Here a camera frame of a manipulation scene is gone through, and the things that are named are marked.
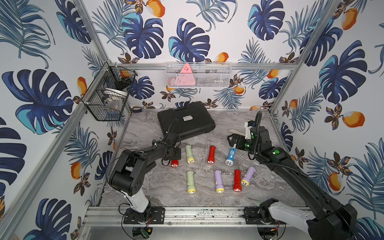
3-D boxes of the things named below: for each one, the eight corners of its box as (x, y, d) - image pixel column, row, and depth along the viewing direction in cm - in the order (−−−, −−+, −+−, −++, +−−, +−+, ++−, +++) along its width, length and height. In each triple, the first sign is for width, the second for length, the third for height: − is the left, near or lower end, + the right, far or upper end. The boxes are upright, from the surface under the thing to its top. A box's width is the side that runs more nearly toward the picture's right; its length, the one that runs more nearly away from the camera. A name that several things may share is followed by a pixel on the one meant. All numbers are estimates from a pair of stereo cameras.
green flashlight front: (186, 193, 83) (186, 192, 81) (187, 172, 91) (187, 170, 88) (195, 193, 83) (195, 192, 81) (195, 172, 91) (195, 170, 88)
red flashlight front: (233, 191, 84) (235, 189, 82) (233, 171, 92) (235, 169, 89) (240, 192, 84) (241, 191, 81) (239, 172, 91) (241, 170, 89)
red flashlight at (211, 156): (207, 163, 95) (207, 161, 93) (209, 147, 102) (209, 145, 100) (213, 164, 94) (214, 162, 92) (215, 148, 102) (216, 146, 100)
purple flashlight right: (239, 183, 87) (241, 181, 84) (248, 166, 93) (249, 164, 91) (246, 187, 85) (248, 185, 83) (254, 170, 92) (256, 168, 89)
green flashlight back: (187, 164, 94) (187, 162, 91) (184, 147, 101) (184, 145, 99) (194, 163, 94) (194, 160, 92) (191, 146, 102) (191, 144, 100)
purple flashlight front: (216, 192, 84) (217, 190, 81) (214, 172, 91) (215, 170, 88) (223, 192, 84) (224, 190, 81) (221, 172, 91) (222, 170, 88)
